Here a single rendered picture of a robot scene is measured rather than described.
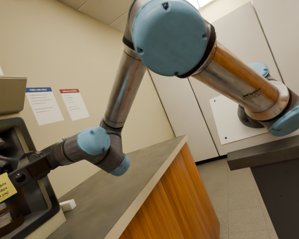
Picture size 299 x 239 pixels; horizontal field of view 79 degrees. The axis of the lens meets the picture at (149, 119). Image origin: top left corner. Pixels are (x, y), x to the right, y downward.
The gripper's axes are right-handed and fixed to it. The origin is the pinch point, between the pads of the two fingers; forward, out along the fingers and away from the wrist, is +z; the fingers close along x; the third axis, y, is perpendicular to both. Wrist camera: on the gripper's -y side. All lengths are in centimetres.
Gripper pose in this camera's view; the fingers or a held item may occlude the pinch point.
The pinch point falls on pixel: (20, 171)
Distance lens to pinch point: 76.3
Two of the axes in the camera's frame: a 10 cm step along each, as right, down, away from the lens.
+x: -4.2, -9.0, -1.3
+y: 3.3, -2.8, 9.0
